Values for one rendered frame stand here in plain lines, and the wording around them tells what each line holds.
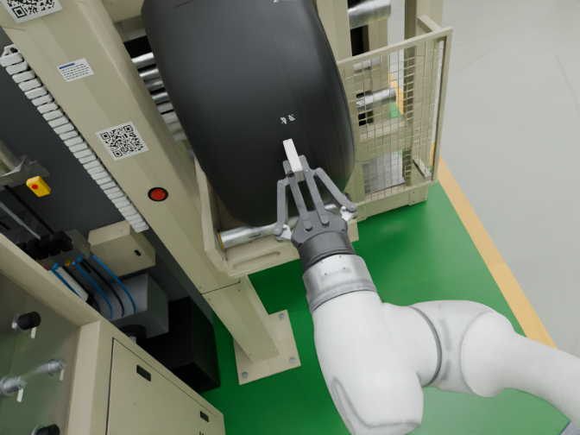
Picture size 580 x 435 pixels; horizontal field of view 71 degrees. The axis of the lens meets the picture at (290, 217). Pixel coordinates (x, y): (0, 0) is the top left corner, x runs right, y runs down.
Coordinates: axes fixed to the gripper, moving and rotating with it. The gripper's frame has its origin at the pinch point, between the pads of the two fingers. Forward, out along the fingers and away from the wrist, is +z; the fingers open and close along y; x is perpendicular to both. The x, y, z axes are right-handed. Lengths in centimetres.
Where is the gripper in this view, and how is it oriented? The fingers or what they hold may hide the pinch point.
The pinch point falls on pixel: (293, 160)
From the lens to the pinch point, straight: 67.0
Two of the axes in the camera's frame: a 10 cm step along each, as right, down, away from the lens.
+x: 1.7, 5.2, 8.4
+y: -9.5, 3.0, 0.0
